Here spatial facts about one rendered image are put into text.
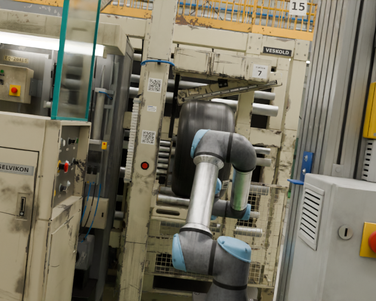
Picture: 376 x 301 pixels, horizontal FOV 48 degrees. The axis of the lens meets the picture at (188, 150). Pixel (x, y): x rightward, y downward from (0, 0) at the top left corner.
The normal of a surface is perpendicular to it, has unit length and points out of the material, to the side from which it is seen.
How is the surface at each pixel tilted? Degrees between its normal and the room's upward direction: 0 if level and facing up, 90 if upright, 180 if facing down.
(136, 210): 90
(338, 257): 90
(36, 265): 90
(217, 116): 46
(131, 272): 90
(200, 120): 54
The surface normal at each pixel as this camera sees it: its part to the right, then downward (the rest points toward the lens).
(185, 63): 0.03, 0.06
